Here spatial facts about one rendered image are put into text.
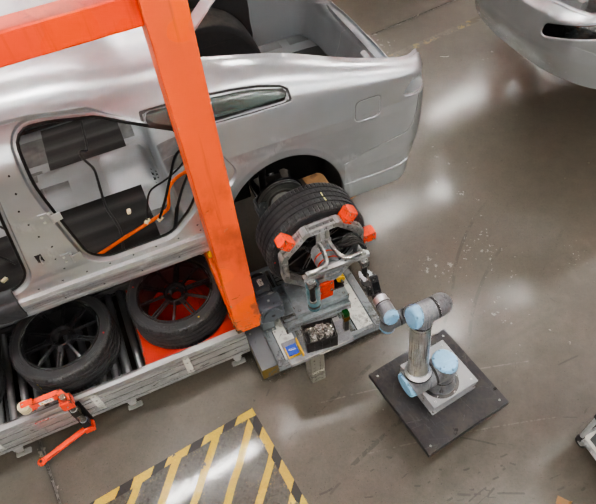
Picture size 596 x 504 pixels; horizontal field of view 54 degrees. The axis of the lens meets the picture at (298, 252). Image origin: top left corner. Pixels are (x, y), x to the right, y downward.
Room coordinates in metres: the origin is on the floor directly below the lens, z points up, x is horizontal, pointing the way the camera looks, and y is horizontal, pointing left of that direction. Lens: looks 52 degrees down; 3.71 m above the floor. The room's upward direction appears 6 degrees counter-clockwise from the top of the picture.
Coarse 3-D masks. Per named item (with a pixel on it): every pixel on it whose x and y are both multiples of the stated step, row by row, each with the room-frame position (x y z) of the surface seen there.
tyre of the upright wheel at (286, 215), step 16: (288, 192) 2.41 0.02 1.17; (304, 192) 2.38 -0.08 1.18; (320, 192) 2.38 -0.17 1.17; (336, 192) 2.41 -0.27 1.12; (272, 208) 2.35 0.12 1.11; (288, 208) 2.29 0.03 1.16; (304, 208) 2.27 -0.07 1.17; (320, 208) 2.25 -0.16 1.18; (336, 208) 2.27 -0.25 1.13; (272, 224) 2.25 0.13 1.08; (288, 224) 2.19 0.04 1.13; (304, 224) 2.20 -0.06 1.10; (256, 240) 2.32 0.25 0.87; (272, 240) 2.17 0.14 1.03; (272, 256) 2.13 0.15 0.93; (272, 272) 2.13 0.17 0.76
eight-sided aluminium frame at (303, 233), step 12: (336, 216) 2.22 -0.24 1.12; (300, 228) 2.16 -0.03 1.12; (312, 228) 2.17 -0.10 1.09; (324, 228) 2.15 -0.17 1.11; (348, 228) 2.20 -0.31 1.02; (360, 228) 2.23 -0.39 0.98; (300, 240) 2.10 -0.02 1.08; (288, 252) 2.08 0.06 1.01; (348, 252) 2.26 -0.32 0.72; (288, 276) 2.07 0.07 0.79; (300, 276) 2.14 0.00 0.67
